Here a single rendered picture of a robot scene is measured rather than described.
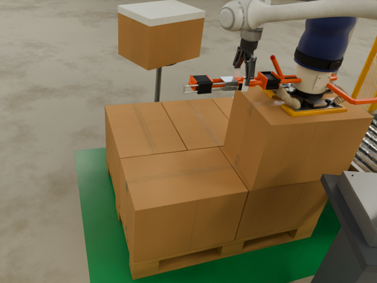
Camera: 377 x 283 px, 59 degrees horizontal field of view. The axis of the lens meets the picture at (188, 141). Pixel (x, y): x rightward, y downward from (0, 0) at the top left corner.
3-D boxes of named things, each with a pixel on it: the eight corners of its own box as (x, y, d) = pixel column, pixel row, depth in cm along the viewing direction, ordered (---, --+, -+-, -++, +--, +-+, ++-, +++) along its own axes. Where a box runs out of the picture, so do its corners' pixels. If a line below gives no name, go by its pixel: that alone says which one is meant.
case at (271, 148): (306, 137, 224) (326, 82, 201) (344, 176, 193) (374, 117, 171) (223, 145, 206) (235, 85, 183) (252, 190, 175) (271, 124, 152)
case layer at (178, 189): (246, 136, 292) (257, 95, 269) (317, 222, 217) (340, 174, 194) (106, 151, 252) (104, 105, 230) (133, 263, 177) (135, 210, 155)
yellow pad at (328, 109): (334, 102, 180) (337, 94, 177) (346, 112, 172) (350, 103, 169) (280, 106, 169) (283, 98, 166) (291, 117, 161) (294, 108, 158)
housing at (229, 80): (230, 84, 160) (232, 75, 158) (237, 90, 155) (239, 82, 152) (217, 85, 158) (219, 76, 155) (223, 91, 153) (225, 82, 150)
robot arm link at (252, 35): (257, 22, 145) (253, 35, 149) (238, 22, 142) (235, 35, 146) (267, 28, 139) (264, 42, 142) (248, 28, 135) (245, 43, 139)
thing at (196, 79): (205, 84, 156) (207, 74, 154) (211, 91, 151) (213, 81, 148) (188, 85, 154) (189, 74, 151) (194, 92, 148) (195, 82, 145)
